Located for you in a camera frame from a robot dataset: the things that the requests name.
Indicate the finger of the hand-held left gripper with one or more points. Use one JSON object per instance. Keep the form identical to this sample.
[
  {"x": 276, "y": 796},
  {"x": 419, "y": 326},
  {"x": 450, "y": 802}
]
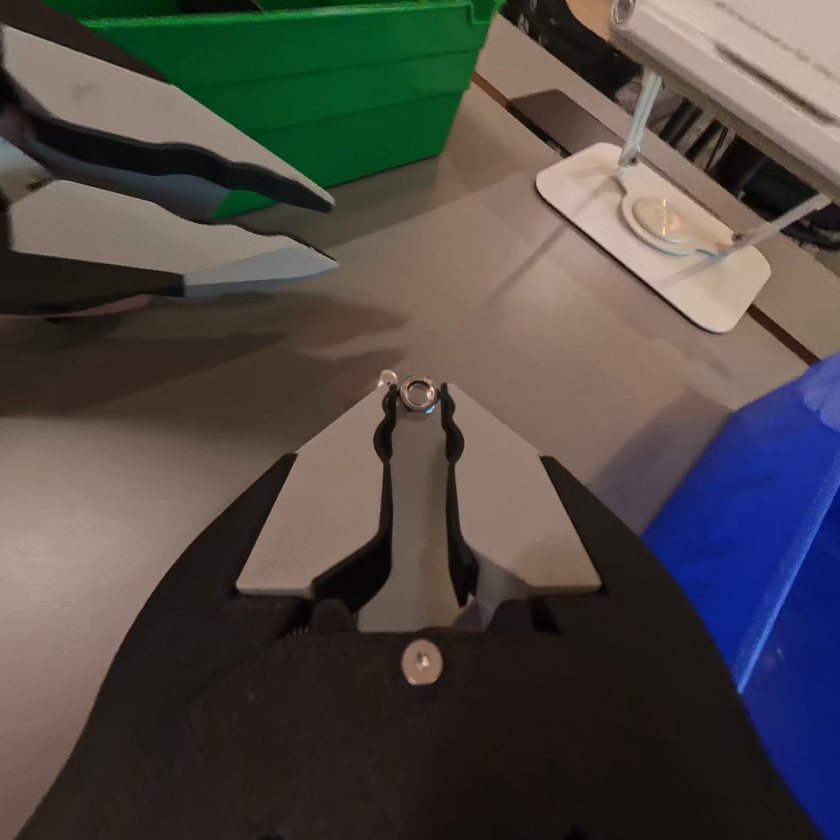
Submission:
[
  {"x": 131, "y": 98},
  {"x": 131, "y": 229}
]

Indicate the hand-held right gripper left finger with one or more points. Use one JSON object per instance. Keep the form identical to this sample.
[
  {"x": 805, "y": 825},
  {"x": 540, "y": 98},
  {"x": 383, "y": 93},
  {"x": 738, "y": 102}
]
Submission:
[{"x": 315, "y": 518}]

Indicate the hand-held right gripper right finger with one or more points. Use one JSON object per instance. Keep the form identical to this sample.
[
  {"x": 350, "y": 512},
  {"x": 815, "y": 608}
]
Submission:
[{"x": 525, "y": 518}]

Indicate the steel hex nut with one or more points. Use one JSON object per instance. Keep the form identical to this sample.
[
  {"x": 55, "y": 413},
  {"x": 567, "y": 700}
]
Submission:
[{"x": 403, "y": 394}]

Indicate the green plastic bin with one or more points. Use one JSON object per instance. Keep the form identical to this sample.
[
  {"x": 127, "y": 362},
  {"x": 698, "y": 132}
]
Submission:
[{"x": 361, "y": 98}]

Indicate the blue plastic bin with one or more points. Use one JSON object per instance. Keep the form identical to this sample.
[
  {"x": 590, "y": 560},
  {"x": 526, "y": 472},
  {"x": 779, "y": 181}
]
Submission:
[{"x": 754, "y": 525}]

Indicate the printed instruction sheet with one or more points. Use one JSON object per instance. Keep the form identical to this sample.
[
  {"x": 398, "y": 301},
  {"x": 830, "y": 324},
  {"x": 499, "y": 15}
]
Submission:
[{"x": 787, "y": 33}]

